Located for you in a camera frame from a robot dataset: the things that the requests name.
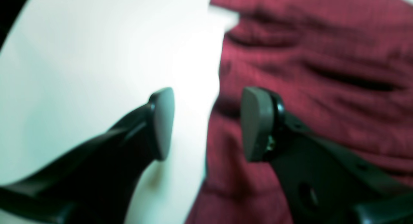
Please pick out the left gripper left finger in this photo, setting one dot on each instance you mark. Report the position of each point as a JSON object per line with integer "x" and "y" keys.
{"x": 94, "y": 182}

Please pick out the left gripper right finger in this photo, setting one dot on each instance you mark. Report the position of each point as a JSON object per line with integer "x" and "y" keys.
{"x": 323, "y": 182}

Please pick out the dark red t-shirt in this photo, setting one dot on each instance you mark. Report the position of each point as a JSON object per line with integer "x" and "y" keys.
{"x": 343, "y": 67}

